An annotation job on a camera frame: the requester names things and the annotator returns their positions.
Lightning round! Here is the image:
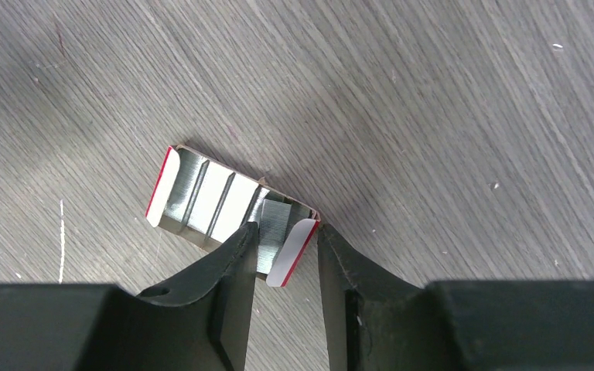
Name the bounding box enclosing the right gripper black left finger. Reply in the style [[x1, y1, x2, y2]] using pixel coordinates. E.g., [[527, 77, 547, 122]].
[[0, 222, 259, 370]]

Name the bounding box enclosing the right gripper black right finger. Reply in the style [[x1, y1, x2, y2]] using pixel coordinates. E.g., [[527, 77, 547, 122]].
[[318, 224, 594, 370]]

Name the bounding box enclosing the box of staples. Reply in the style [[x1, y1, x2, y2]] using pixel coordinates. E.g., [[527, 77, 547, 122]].
[[145, 145, 321, 288]]

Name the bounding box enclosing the staple strip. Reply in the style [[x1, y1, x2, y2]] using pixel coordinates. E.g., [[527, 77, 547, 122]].
[[257, 199, 292, 274]]

